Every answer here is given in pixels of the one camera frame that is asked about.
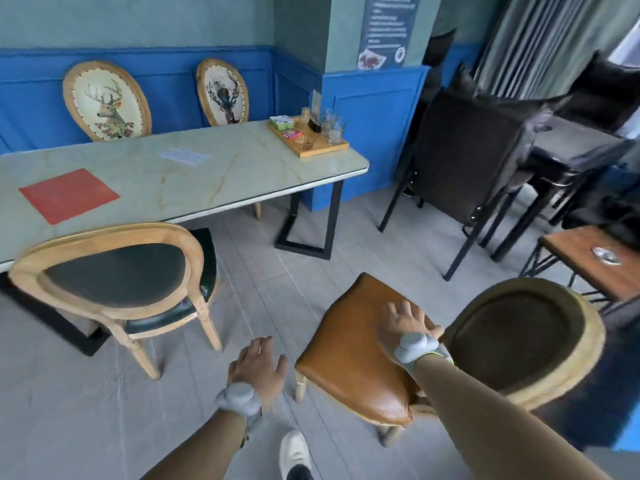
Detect person's right hand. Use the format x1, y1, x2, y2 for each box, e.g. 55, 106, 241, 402
377, 300, 445, 366

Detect person's left hand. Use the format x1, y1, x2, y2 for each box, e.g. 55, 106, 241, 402
227, 336, 289, 413

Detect person's left forearm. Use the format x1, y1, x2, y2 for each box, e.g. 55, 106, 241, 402
141, 409, 249, 480

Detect person's right forearm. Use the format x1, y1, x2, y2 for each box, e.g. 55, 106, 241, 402
410, 354, 614, 480

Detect grey wrist tracker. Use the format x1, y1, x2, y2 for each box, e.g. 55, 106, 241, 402
215, 382, 264, 421
394, 333, 455, 376

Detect brown leather seat wooden chair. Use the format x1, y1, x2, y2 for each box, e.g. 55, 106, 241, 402
294, 273, 607, 448

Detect white shoe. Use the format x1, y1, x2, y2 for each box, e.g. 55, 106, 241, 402
278, 430, 312, 480

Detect dark upholstered chair metal legs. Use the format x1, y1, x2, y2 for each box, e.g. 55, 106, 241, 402
419, 28, 458, 104
378, 65, 572, 282
492, 50, 640, 261

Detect wooden tray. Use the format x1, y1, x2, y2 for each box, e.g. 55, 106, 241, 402
266, 116, 351, 159

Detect metal ashtray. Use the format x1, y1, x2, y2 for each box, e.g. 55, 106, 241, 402
591, 247, 623, 267

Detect dark green leather wooden chair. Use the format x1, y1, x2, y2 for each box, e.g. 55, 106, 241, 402
8, 223, 223, 380

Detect marble table with black legs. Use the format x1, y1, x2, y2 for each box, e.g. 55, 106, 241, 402
0, 120, 371, 357

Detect white paper sheet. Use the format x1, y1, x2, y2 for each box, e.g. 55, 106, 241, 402
160, 147, 212, 167

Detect red paper mat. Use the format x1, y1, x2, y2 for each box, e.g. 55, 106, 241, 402
18, 169, 122, 226

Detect dark deer print wooden chair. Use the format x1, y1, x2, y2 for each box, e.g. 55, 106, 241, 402
196, 58, 263, 222

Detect grey curtain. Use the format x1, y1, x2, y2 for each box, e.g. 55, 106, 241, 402
472, 0, 640, 101

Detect light deer print wooden chair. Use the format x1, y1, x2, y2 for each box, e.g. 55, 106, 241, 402
62, 61, 153, 143

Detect small wooden table metal frame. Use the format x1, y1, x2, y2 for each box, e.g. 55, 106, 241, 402
520, 225, 640, 311

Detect dark blue wall poster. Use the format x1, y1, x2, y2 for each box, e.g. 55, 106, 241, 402
357, 0, 422, 71

